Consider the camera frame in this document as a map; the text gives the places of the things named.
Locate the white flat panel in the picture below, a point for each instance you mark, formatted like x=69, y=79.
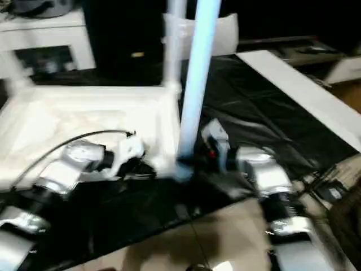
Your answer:
x=296, y=93

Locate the white cardboard box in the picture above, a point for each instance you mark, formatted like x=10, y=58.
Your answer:
x=347, y=67

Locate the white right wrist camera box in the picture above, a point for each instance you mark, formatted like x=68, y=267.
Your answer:
x=218, y=135

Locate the dark power adapter box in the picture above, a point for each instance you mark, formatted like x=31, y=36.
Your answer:
x=332, y=192

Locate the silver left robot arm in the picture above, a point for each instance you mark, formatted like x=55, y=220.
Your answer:
x=65, y=169

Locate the white sideboard with glass doors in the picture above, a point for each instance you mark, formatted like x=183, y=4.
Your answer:
x=42, y=36

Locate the white plastic table leg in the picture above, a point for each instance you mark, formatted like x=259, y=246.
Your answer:
x=173, y=48
x=19, y=74
x=198, y=70

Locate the grey cushion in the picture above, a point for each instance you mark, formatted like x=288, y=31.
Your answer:
x=222, y=31

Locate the black bar with red mark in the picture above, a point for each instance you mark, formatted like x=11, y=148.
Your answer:
x=282, y=41

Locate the black quilted mat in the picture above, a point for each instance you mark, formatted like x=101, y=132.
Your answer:
x=253, y=118

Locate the white plastic table top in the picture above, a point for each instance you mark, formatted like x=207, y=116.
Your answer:
x=84, y=118

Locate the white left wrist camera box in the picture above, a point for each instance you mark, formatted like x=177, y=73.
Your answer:
x=127, y=152

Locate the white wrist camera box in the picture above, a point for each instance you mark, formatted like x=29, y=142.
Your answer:
x=218, y=135
x=127, y=152

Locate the grey helmet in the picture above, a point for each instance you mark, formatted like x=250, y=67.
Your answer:
x=36, y=8

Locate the black cabinet with gold label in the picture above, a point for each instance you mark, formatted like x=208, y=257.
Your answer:
x=124, y=36

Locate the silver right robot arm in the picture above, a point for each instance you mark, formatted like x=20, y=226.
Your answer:
x=268, y=175

